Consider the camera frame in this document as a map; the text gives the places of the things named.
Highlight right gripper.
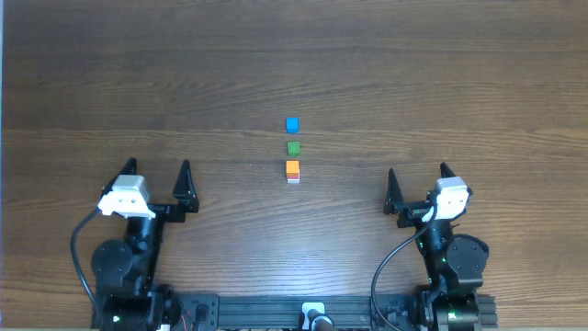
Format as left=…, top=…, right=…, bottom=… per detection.
left=383, top=162, right=457, bottom=229

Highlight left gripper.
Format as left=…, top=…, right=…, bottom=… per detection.
left=103, top=156, right=200, bottom=224

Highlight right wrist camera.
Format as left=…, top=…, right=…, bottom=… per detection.
left=431, top=177, right=470, bottom=222

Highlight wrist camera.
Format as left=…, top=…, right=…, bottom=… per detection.
left=431, top=177, right=470, bottom=222
left=96, top=174, right=157, bottom=220

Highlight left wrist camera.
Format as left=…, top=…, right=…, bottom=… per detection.
left=96, top=174, right=157, bottom=220

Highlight mounting rail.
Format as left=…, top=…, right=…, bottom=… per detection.
left=91, top=292, right=500, bottom=331

